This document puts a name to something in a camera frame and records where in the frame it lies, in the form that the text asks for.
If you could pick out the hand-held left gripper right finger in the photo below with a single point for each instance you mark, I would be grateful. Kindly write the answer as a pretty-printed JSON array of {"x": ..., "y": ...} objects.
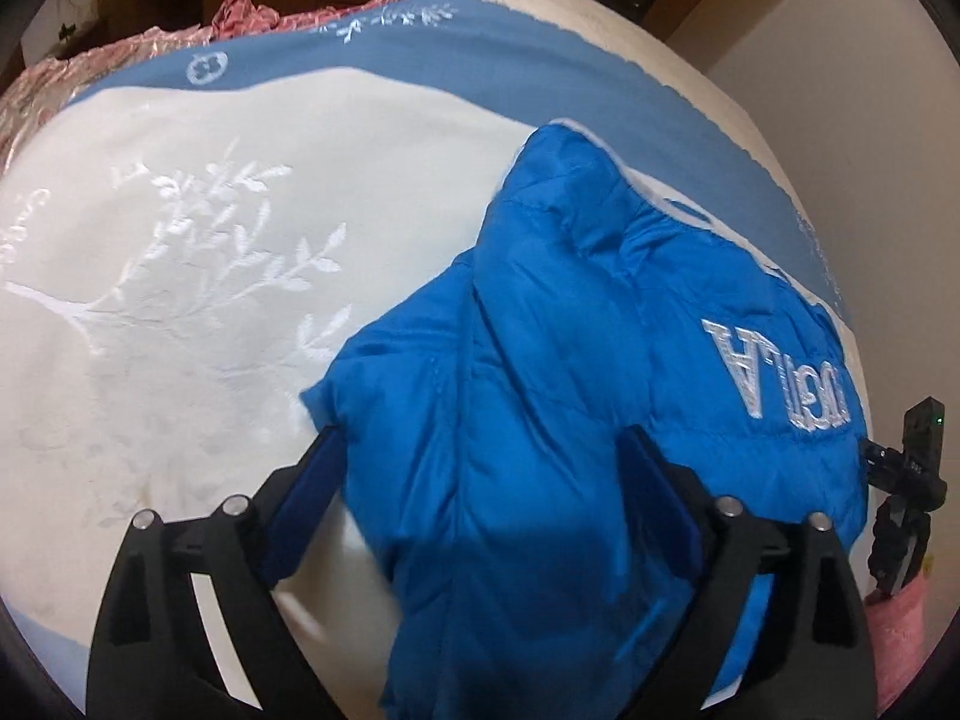
[{"x": 667, "y": 510}]

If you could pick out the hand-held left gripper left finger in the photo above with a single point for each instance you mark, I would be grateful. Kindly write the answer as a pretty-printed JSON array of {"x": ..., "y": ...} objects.
[{"x": 300, "y": 510}]

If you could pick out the blue puffer jacket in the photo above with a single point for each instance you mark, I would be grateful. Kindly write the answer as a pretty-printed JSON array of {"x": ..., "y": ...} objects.
[{"x": 525, "y": 390}]

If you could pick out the person's right forearm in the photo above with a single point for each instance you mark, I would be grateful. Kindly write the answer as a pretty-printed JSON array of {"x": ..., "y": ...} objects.
[{"x": 904, "y": 645}]

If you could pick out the blue and white bed sheet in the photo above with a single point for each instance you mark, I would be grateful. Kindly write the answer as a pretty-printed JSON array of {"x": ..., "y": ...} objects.
[{"x": 187, "y": 240}]

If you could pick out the pink floral quilt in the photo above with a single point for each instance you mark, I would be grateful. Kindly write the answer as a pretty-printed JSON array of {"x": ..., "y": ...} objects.
[{"x": 97, "y": 60}]

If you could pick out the black wall plug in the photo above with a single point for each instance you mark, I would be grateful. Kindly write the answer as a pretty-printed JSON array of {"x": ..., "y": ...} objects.
[{"x": 67, "y": 30}]

